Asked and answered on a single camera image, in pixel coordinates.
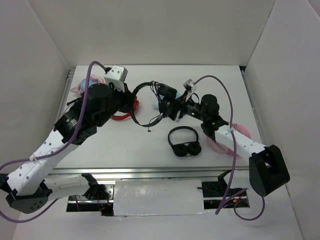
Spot black taped headphones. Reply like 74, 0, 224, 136
130, 81, 178, 128

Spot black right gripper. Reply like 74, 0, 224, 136
160, 90, 208, 122

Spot red and black headphones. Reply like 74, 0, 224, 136
111, 97, 140, 121

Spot small black headphones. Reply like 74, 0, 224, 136
167, 126, 202, 158

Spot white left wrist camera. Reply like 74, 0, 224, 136
104, 65, 128, 93

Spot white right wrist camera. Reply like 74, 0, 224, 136
183, 79, 197, 100

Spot white foil cover plate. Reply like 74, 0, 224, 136
113, 179, 205, 217

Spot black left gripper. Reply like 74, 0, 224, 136
95, 82, 136, 127

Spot blue and pink headphones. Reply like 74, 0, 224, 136
69, 74, 106, 96

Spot teal and white headphones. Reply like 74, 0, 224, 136
151, 92, 181, 121

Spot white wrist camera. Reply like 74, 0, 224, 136
183, 79, 197, 100
104, 65, 128, 93

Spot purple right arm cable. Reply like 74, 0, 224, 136
192, 75, 266, 221

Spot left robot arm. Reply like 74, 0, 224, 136
0, 83, 135, 214

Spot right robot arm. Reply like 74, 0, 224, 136
176, 94, 291, 197

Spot black gaming headset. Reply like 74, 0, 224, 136
62, 97, 83, 115

